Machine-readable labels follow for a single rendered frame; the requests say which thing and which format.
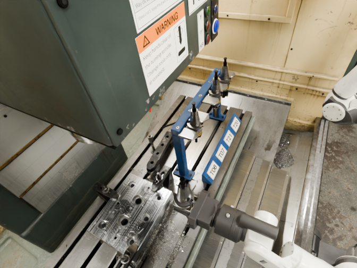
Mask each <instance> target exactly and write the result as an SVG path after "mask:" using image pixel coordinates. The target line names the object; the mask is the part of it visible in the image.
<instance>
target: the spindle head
mask: <svg viewBox="0 0 357 268"><path fill-rule="evenodd" d="M182 2H184V9H185V22H186V35H187V42H188V56H187V57H186V58H185V59H184V60H183V61H182V62H181V63H180V65H179V66H178V67H177V68H176V69H175V70H174V71H173V72H172V73H171V74H170V75H169V76H168V78H167V79H166V80H165V81H164V82H163V83H162V84H161V85H160V86H159V87H158V88H157V89H156V91H155V92H154V93H153V94H152V95H151V96H149V92H148V88H147V84H146V80H145V75H144V72H143V69H142V65H141V61H140V56H139V52H138V48H137V44H136V42H135V39H136V38H137V37H138V36H139V35H141V34H142V33H143V32H145V31H146V30H147V29H149V28H150V27H151V26H152V25H154V24H155V23H156V22H158V21H159V20H160V19H161V18H163V17H164V16H165V15H167V14H168V13H169V12H170V11H172V10H173V9H175V8H176V7H177V6H179V5H180V4H181V3H182ZM207 4H209V5H210V15H209V17H207V18H206V17H205V7H206V5H207ZM202 9H203V21H204V43H205V37H206V34H207V33H210V40H211V0H207V1H205V2H204V3H203V4H202V5H201V6H200V7H199V8H198V9H196V10H195V11H194V12H193V13H192V14H191V15H190V16H189V14H188V0H181V1H180V2H179V3H177V4H176V5H175V6H173V7H172V8H171V9H170V10H168V11H167V12H166V13H164V14H163V15H162V16H160V17H159V18H158V19H157V20H155V21H154V22H153V23H151V24H150V25H148V26H147V27H146V28H144V29H143V30H142V31H140V32H139V33H137V30H136V27H135V23H134V18H133V14H132V10H131V6H130V1H129V0H0V104H3V105H5V106H8V107H10V108H13V109H15V110H17V111H20V112H22V113H25V114H27V115H30V116H33V117H34V118H37V119H40V120H42V121H45V122H47V123H50V124H52V125H55V126H57V127H59V128H62V129H64V130H67V131H69V132H72V133H74V134H77V135H79V136H81V137H84V138H87V139H89V140H92V141H94V142H97V143H99V144H102V145H104V146H106V147H109V148H111V149H116V148H117V147H118V145H119V144H120V143H121V142H122V141H123V140H124V139H125V137H126V136H127V135H128V134H129V133H130V132H131V131H132V129H133V128H134V127H135V126H136V125H137V124H138V123H139V122H140V120H141V119H142V118H143V117H144V116H145V115H146V114H147V112H148V111H149V110H150V109H151V108H152V107H153V105H154V104H155V103H156V102H157V101H158V100H159V99H160V98H161V96H162V95H163V94H164V92H165V91H166V90H167V89H168V88H169V87H170V86H171V85H172V83H173V82H174V81H175V80H176V79H177V78H178V77H179V75H180V74H181V73H182V72H183V71H184V70H185V69H186V67H187V66H188V65H189V64H190V63H191V62H192V61H193V59H194V58H195V57H196V56H197V55H198V54H199V43H198V19H197V14H198V13H199V12H200V11H201V10H202ZM207 19H209V20H210V29H209V31H208V32H206V31H205V23H206V20H207ZM205 46H206V43H205Z"/></svg>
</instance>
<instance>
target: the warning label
mask: <svg viewBox="0 0 357 268"><path fill-rule="evenodd" d="M135 42H136V44H137V48H138V52H139V56H140V61H141V65H142V69H143V72H144V77H145V80H146V84H147V88H148V92H149V96H151V95H152V94H153V93H154V92H155V91H156V89H157V88H158V87H159V86H160V85H161V84H162V83H163V82H164V81H165V80H166V79H167V78H168V76H169V75H170V74H171V73H172V72H173V71H174V70H175V69H176V68H177V67H178V66H179V65H180V63H181V62H182V61H183V60H184V59H185V58H186V57H187V56H188V42H187V35H186V22H185V9H184V2H182V3H181V4H180V5H179V6H177V7H176V8H175V9H173V10H172V11H170V12H169V13H168V14H167V15H165V16H164V17H163V18H161V19H160V20H159V21H158V22H156V23H155V24H154V25H152V26H151V27H150V28H149V29H147V30H146V31H145V32H143V33H142V34H141V35H139V36H138V37H137V38H136V39H135Z"/></svg>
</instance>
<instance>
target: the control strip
mask: <svg viewBox="0 0 357 268"><path fill-rule="evenodd" d="M218 3H219V0H211V42H212V41H213V40H214V39H215V38H216V37H217V36H218V32H217V33H214V23H215V21H216V20H218V11H217V13H216V14H215V6H216V5H217V6H218ZM208 6H209V7H210V5H209V4H207V5H206V7H205V17H206V18H207V17H209V15H208V16H207V7H208ZM208 21H210V20H209V19H207V20H206V23H205V31H206V32H208V31H209V30H207V23H208ZM208 35H210V33H207V34H206V37H205V43H206V45H208V44H209V43H207V37H208Z"/></svg>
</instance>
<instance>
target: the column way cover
mask: <svg viewBox="0 0 357 268"><path fill-rule="evenodd" d="M104 147H105V146H104V145H102V144H99V143H96V144H84V143H81V142H78V141H77V140H75V139H74V138H73V137H72V136H71V135H70V134H69V132H68V131H67V130H64V129H62V128H59V127H57V126H55V125H52V124H50V123H47V122H45V121H42V120H40V119H37V118H34V117H33V116H30V115H27V114H25V113H22V112H20V111H17V110H15V109H13V108H10V107H8V106H5V105H3V104H0V185H2V186H3V187H5V188H6V189H7V190H9V191H10V192H11V193H13V194H14V195H16V196H17V197H19V198H22V199H24V200H25V201H26V202H28V203H29V204H30V205H32V206H33V207H34V208H36V209H37V210H38V211H40V212H42V213H44V212H45V211H46V210H47V209H48V208H49V207H50V206H51V204H52V203H53V202H54V201H55V200H56V199H57V198H58V197H59V195H60V194H61V193H62V192H63V191H64V190H65V189H66V188H67V187H68V186H69V185H70V183H71V182H72V181H73V180H74V179H75V178H76V177H77V176H78V175H79V174H80V173H81V171H82V170H83V169H84V168H85V167H86V166H87V165H88V164H89V163H90V162H91V161H92V160H93V158H94V157H95V156H96V155H97V154H98V153H99V152H100V151H101V150H102V149H103V148H104Z"/></svg>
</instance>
